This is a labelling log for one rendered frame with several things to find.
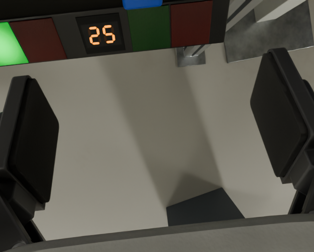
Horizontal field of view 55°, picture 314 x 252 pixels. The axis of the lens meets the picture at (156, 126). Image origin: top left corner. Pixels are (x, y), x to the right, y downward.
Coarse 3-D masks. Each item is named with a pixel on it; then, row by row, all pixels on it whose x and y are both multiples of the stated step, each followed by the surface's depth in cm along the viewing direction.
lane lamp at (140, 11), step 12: (132, 12) 21; (144, 12) 21; (156, 12) 21; (168, 12) 21; (132, 24) 21; (144, 24) 22; (156, 24) 22; (168, 24) 22; (132, 36) 22; (144, 36) 22; (156, 36) 22; (168, 36) 23; (144, 48) 23; (156, 48) 23
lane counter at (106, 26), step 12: (84, 24) 21; (96, 24) 21; (108, 24) 21; (120, 24) 21; (84, 36) 22; (96, 36) 22; (108, 36) 22; (120, 36) 22; (96, 48) 23; (108, 48) 23; (120, 48) 23
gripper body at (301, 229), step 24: (264, 216) 7; (288, 216) 7; (312, 216) 7; (48, 240) 7; (72, 240) 7; (96, 240) 7; (120, 240) 7; (144, 240) 7; (168, 240) 7; (192, 240) 7; (216, 240) 7; (240, 240) 7; (264, 240) 7; (288, 240) 6; (312, 240) 6
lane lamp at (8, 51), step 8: (0, 24) 21; (8, 24) 21; (0, 32) 21; (8, 32) 21; (0, 40) 22; (8, 40) 22; (16, 40) 22; (0, 48) 22; (8, 48) 22; (16, 48) 22; (0, 56) 23; (8, 56) 23; (16, 56) 23; (24, 56) 23; (0, 64) 23; (8, 64) 23
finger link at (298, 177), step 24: (264, 72) 11; (288, 72) 10; (264, 96) 11; (288, 96) 10; (312, 96) 10; (264, 120) 12; (288, 120) 10; (312, 120) 9; (264, 144) 12; (288, 144) 10; (312, 144) 9; (288, 168) 10; (312, 168) 9
